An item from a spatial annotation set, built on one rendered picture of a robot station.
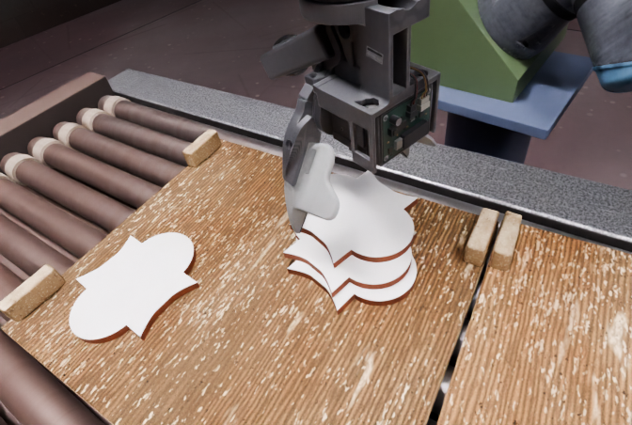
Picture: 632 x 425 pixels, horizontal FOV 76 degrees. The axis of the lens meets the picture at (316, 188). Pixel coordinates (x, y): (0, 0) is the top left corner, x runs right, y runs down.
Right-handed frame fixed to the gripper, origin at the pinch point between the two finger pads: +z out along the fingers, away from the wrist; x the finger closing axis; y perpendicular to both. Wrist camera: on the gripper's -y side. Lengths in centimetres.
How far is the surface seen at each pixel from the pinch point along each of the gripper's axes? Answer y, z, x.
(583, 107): -38, 100, 188
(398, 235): 5.7, 3.3, 0.9
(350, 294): 6.3, 5.3, -6.4
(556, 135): -36, 100, 159
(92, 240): -23.7, 7.8, -23.7
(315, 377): 9.6, 6.2, -13.6
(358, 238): 3.2, 3.3, -2.1
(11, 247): -31.0, 8.0, -32.4
